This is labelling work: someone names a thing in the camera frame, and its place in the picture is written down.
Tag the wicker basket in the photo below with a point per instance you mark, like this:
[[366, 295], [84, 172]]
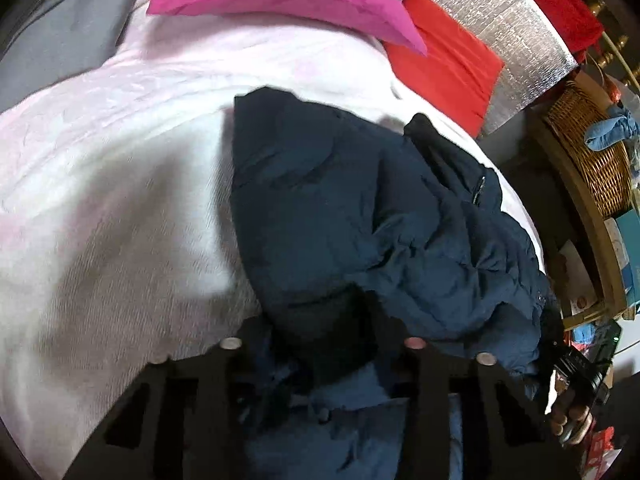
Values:
[[595, 160]]

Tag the white pink blanket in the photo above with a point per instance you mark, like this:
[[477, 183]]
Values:
[[125, 185]]

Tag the silver foil insulation board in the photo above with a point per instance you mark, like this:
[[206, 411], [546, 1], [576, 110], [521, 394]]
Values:
[[500, 20]]

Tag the navy zip jacket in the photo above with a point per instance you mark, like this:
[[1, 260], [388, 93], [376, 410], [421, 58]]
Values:
[[350, 210]]

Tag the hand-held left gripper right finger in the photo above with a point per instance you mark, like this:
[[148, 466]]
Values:
[[430, 390]]

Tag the grey garment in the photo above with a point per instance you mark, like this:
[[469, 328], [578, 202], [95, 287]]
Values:
[[65, 35]]

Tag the blue cardboard box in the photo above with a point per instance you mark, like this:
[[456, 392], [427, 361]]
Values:
[[630, 260]]

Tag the red pillow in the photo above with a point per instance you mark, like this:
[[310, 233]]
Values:
[[450, 70]]

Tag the person's right hand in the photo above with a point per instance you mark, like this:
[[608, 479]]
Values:
[[575, 416]]

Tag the wooden stair railing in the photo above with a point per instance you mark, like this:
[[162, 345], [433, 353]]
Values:
[[612, 47]]

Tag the blue cloth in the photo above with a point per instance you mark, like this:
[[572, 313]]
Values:
[[610, 130]]

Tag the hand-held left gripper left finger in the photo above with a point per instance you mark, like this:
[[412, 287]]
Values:
[[220, 385]]

